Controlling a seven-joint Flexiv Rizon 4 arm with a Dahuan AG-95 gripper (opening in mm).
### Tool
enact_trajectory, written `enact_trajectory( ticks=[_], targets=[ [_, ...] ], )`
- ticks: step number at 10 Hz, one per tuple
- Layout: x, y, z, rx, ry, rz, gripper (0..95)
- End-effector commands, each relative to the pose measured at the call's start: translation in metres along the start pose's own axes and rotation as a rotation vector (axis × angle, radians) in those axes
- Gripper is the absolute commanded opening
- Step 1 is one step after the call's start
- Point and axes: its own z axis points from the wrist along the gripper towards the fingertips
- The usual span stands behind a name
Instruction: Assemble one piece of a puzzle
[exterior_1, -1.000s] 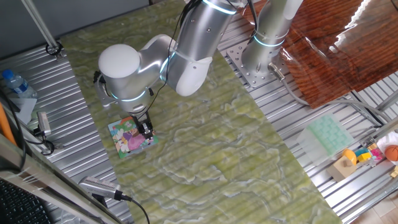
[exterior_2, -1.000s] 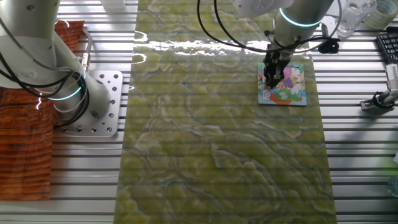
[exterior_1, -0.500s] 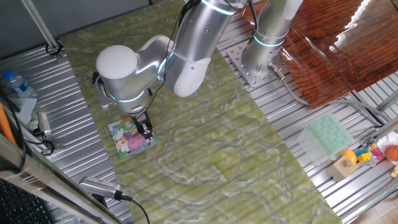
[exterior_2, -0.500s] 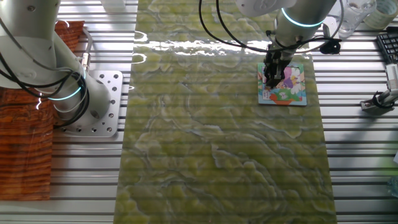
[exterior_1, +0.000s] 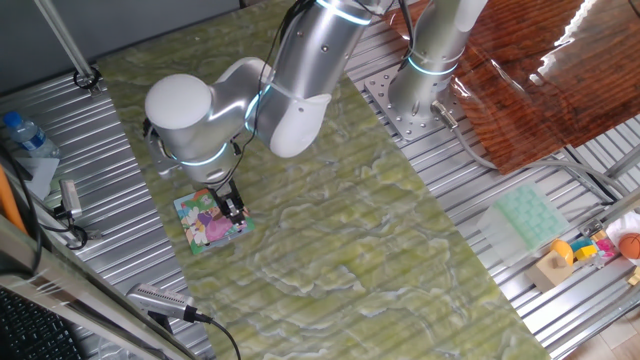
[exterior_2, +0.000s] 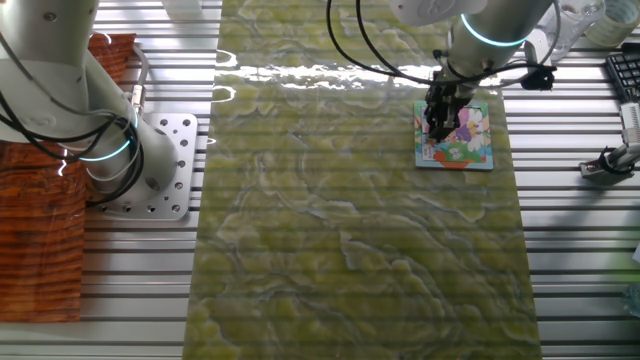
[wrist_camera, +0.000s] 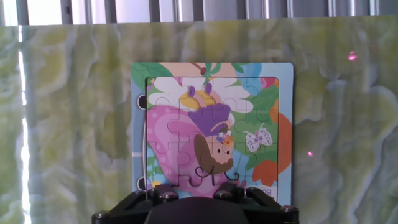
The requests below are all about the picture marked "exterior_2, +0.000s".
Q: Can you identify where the white block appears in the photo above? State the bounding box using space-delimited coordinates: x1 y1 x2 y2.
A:
160 0 204 14

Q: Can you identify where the grey cable with metal connector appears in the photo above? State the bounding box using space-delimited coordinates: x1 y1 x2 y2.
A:
130 43 150 117

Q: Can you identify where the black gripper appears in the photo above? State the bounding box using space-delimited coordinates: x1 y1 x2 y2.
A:
424 72 479 144

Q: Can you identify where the clear glass cup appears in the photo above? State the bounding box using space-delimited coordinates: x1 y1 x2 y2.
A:
549 0 607 62

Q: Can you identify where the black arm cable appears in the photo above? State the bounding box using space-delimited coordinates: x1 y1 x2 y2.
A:
325 0 436 86
355 0 439 84

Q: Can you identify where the brown wood grain sheet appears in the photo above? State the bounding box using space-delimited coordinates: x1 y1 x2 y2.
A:
0 32 137 324

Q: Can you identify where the black keyboard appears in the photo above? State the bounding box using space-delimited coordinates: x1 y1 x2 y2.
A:
604 43 640 104

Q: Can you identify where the camera mount with black strap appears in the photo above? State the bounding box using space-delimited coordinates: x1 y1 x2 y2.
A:
578 142 640 180

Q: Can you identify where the green marble pattern mat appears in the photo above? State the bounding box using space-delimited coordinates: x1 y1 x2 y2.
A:
182 0 544 360

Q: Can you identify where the clear tape roll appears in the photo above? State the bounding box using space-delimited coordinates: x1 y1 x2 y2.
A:
583 0 640 49

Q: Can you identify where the butterfly girl puzzle board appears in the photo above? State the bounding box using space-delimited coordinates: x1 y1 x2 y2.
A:
413 99 495 172

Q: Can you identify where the black cable loop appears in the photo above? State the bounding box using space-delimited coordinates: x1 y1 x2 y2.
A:
0 89 146 209

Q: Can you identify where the silver robot mounting plate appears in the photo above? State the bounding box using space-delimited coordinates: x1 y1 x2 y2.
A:
99 112 200 221

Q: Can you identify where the silver depth camera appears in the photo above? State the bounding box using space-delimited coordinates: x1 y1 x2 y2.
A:
618 102 640 146

